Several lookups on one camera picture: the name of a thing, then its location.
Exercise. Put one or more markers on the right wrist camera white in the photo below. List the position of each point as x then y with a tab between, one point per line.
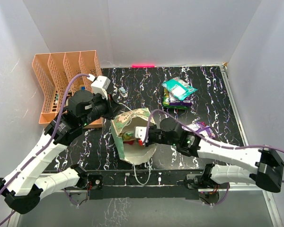
140	132

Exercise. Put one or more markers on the teal white candy bag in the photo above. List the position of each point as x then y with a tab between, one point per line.
178	88

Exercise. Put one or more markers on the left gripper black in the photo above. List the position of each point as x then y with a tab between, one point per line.
112	106

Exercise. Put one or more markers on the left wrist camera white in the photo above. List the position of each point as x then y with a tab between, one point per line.
99	85

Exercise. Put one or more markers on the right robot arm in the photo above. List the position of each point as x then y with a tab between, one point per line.
262	167

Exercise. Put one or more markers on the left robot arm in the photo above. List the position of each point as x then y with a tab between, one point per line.
24	187

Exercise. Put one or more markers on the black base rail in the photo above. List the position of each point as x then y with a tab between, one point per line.
110	184

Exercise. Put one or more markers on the green illustrated paper bag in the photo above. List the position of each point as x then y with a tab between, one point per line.
128	130

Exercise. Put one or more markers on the purple Fox's candy bag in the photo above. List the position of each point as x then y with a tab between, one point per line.
173	101

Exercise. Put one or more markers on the orange plastic file organizer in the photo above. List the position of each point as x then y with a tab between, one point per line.
54	71

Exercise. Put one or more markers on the pink tape strip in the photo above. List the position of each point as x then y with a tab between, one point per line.
143	66

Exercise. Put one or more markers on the orange green Fox's bag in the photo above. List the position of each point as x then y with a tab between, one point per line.
128	137

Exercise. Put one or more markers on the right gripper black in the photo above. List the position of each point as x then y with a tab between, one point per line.
149	142

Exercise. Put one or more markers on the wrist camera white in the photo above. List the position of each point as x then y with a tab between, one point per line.
99	85
140	132

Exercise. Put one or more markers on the green Fox's candy bag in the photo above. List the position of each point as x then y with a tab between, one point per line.
175	107

